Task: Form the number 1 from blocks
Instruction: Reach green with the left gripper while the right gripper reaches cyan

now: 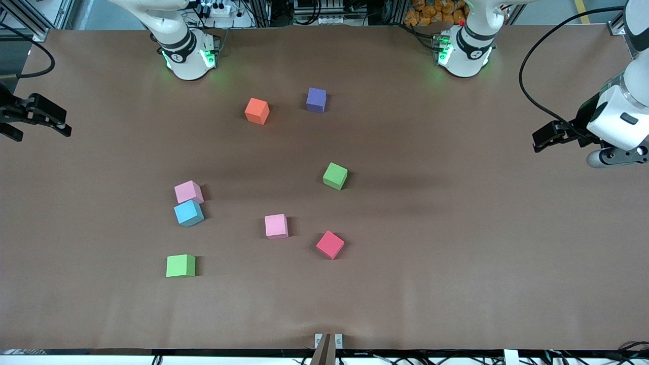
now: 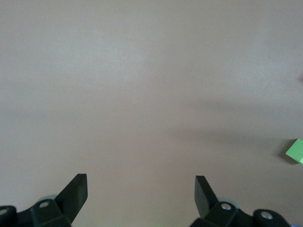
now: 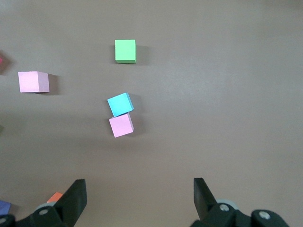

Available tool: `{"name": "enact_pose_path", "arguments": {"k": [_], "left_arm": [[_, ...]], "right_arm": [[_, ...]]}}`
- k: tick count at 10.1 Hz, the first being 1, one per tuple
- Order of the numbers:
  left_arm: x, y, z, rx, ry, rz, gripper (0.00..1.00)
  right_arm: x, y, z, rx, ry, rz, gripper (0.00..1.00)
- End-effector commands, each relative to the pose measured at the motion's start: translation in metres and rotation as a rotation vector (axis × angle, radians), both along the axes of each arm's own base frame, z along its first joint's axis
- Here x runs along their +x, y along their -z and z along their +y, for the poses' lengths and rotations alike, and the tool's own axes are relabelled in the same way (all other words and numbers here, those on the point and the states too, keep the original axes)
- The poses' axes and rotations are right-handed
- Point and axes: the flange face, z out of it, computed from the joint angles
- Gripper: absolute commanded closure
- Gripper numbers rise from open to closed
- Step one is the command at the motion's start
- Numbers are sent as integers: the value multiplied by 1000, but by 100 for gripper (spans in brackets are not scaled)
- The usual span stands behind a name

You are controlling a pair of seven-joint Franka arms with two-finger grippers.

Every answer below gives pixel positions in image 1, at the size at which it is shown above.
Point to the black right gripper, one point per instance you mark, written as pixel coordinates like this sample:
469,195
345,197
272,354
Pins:
9,112

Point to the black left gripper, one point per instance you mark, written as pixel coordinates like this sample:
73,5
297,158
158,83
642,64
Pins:
586,117

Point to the pink foam cube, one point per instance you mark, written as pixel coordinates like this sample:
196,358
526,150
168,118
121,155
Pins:
188,192
276,226

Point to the blue foam cube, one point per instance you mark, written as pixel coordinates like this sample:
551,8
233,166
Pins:
189,213

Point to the green foam cube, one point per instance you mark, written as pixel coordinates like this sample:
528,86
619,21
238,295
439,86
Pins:
335,176
180,266

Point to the red foam cube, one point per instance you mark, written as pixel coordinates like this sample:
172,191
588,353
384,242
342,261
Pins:
330,245

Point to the bag of orange items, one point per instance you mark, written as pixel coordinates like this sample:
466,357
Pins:
436,12

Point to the white power strip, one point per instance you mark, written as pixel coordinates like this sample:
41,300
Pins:
220,9

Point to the orange foam cube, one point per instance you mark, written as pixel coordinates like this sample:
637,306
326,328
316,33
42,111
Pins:
257,111

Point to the purple foam cube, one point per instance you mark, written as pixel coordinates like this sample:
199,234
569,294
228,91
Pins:
316,100

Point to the grey electronics box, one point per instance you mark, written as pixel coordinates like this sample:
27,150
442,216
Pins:
324,12

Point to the aluminium frame profile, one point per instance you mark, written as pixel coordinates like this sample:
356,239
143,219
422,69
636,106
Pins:
30,20
617,24

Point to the aluminium post with bracket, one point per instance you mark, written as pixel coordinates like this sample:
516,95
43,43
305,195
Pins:
328,342

